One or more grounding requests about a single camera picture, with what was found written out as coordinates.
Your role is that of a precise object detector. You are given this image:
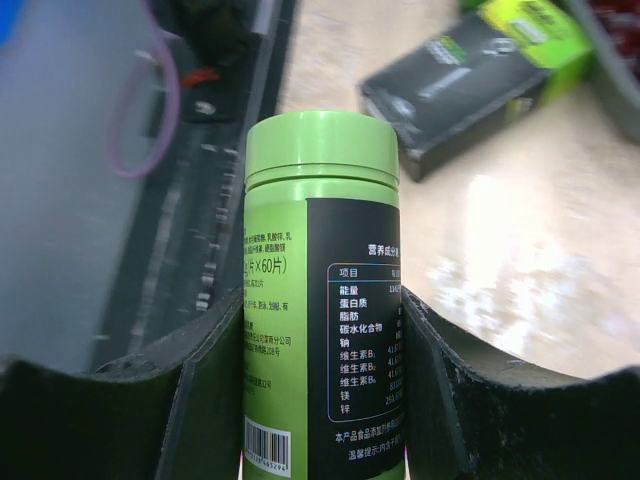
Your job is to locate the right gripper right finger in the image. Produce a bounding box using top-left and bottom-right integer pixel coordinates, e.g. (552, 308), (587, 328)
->
(402, 289), (639, 479)

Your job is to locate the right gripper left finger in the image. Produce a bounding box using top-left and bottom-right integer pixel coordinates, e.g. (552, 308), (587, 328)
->
(1, 290), (243, 479)

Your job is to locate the green capped pill bottle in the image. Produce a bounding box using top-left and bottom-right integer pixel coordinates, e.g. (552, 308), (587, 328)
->
(242, 111), (405, 479)

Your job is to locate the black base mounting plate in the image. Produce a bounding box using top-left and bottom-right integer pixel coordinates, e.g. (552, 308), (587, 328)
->
(91, 1), (296, 368)

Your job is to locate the black product box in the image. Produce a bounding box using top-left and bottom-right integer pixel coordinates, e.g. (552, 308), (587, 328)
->
(360, 12), (552, 181)

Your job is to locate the grey fruit tray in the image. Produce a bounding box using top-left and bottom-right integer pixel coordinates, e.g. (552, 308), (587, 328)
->
(565, 0), (639, 144)

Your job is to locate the yellow green packet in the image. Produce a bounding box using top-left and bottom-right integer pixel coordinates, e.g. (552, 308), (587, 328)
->
(478, 0), (592, 104)

